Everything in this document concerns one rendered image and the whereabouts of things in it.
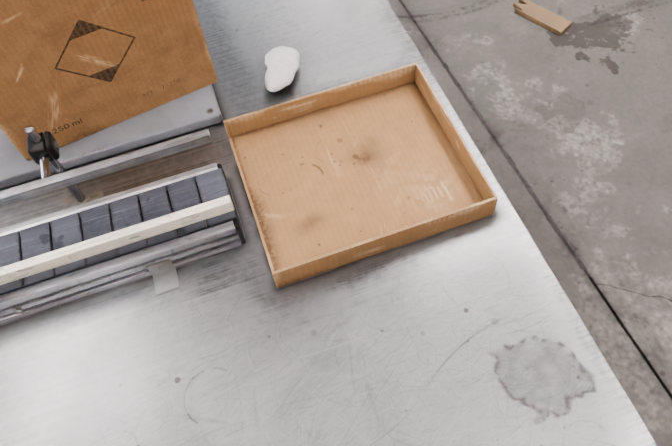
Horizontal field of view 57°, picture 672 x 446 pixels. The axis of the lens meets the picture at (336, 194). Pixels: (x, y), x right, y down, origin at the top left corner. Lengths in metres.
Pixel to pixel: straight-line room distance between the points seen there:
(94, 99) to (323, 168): 0.33
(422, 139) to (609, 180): 1.14
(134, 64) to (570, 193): 1.36
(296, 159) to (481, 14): 1.58
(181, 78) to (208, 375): 0.43
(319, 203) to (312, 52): 0.29
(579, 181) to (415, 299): 1.24
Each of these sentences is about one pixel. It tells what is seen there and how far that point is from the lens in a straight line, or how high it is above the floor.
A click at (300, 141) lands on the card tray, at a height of 0.83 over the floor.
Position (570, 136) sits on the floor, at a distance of 2.05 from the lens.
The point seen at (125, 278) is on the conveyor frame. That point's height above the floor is 0.84.
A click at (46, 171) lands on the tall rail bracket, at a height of 0.96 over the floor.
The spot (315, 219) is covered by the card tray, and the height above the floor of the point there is 0.83.
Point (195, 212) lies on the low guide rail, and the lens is 0.77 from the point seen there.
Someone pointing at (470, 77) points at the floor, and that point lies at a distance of 2.16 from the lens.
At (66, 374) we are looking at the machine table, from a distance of 0.83.
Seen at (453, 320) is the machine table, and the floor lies 0.83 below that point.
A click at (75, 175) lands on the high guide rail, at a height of 0.96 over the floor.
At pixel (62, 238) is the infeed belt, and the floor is 0.88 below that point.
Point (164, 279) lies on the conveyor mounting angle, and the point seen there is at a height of 0.83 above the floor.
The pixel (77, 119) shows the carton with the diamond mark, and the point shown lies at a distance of 0.96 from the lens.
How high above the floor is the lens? 1.55
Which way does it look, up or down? 57 degrees down
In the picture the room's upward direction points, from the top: 6 degrees counter-clockwise
